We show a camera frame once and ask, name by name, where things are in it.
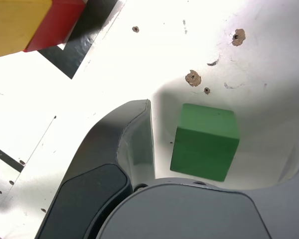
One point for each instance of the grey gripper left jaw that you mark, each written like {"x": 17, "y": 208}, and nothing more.
{"x": 94, "y": 179}

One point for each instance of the red cube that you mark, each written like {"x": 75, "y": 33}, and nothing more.
{"x": 54, "y": 27}

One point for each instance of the black tape strip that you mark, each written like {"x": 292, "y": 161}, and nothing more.
{"x": 5, "y": 156}

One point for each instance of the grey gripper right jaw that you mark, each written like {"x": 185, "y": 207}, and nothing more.
{"x": 189, "y": 211}

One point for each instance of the black tape square outline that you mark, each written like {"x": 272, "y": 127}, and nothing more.
{"x": 69, "y": 57}

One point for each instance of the green cube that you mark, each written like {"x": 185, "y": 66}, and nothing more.
{"x": 204, "y": 147}

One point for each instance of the yellow cube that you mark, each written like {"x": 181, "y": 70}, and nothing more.
{"x": 12, "y": 27}

